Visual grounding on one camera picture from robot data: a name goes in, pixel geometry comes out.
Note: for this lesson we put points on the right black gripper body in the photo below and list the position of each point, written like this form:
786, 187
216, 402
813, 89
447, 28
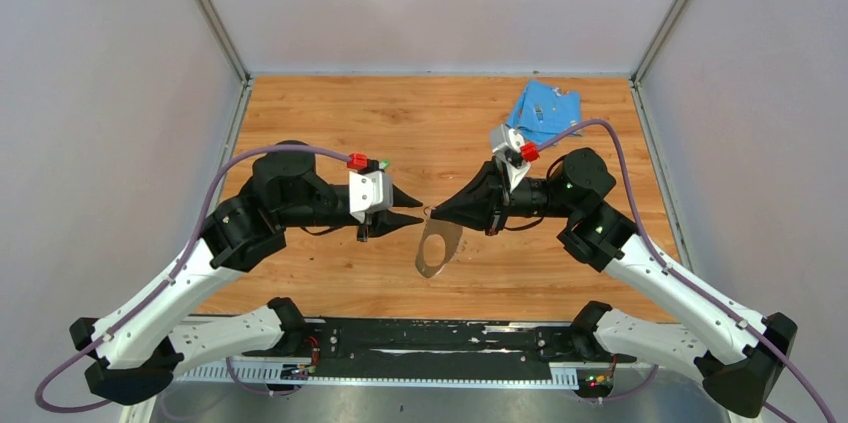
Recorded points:
503, 220

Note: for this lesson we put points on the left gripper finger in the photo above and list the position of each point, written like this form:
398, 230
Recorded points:
400, 199
386, 222

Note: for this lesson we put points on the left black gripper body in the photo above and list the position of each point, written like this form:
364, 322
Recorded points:
363, 221

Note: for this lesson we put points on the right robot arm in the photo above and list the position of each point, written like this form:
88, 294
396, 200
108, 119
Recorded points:
736, 354

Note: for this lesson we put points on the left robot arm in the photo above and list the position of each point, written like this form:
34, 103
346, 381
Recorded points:
140, 348

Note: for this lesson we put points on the folded blue cloth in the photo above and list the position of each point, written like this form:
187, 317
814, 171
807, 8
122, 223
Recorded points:
542, 111

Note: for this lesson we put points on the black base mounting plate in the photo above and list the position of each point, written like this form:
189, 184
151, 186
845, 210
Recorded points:
398, 348

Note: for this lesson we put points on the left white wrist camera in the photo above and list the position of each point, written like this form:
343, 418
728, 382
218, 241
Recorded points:
369, 193

